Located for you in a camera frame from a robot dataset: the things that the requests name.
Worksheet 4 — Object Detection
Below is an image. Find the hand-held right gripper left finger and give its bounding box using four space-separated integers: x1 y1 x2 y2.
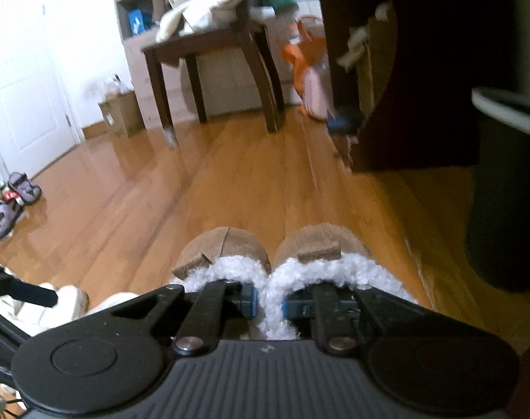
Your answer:
79 279 260 356

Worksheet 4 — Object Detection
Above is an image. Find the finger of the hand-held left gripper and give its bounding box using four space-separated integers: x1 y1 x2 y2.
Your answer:
5 280 59 309

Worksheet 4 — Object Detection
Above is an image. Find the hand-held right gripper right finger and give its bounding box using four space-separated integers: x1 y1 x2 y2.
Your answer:
282 284 455 356

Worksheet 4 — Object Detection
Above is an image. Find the brown fur-lined slipper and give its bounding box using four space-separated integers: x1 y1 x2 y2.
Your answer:
169 226 272 341
263 225 418 341

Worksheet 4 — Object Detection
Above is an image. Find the small dark blue object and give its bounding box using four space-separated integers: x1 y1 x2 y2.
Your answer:
326 107 366 134

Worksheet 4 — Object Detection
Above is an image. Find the white door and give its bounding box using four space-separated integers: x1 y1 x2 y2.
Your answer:
0 0 82 184

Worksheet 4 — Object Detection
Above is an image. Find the brown cardboard box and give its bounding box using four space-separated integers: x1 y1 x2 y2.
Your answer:
98 91 146 139

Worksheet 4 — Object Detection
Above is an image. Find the grey shelf unit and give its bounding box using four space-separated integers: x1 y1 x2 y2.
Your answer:
110 0 301 129

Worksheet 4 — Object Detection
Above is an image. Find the open cardboard box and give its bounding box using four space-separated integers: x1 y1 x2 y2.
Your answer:
337 2 394 116

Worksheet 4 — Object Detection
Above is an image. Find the dark wooden cabinet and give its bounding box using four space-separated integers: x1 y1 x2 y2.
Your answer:
313 0 481 173

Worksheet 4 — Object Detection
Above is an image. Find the dark green bin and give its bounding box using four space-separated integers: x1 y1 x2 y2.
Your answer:
463 86 530 293

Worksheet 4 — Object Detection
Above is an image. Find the dark wooden chair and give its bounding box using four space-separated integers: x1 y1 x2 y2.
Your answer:
141 0 285 149

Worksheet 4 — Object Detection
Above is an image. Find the orange bag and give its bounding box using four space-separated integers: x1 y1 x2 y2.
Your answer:
282 15 331 97

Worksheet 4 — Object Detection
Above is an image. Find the blue box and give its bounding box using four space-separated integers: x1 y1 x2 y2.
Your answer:
128 9 154 36

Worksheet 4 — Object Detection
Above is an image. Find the cream cloth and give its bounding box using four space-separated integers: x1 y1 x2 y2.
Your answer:
155 0 249 44

